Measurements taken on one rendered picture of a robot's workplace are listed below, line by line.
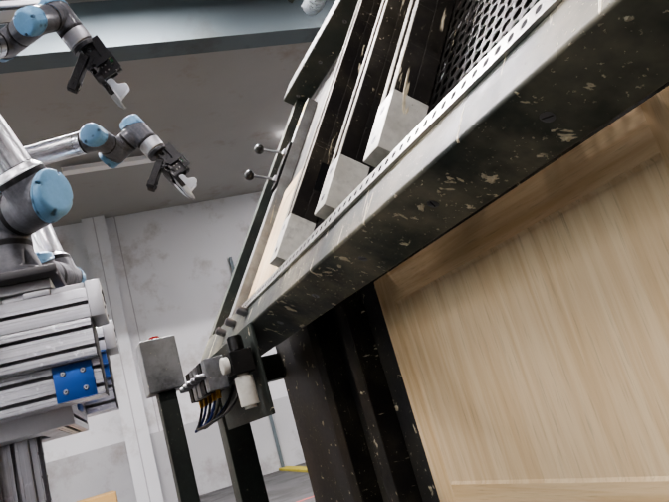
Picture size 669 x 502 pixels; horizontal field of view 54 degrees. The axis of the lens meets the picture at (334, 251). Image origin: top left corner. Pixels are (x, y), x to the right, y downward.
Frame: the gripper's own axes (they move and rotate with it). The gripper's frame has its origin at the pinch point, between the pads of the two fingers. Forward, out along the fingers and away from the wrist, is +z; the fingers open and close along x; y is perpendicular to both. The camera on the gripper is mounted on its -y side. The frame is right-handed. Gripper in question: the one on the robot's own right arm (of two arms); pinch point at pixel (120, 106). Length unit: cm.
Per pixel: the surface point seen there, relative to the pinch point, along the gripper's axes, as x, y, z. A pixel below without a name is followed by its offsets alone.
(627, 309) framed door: -127, 37, 81
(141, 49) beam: 320, 42, -75
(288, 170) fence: 33, 34, 47
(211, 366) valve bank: -29, -24, 73
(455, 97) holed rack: -125, 34, 43
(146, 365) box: 15, -45, 69
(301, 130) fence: 40, 48, 38
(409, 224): -110, 23, 56
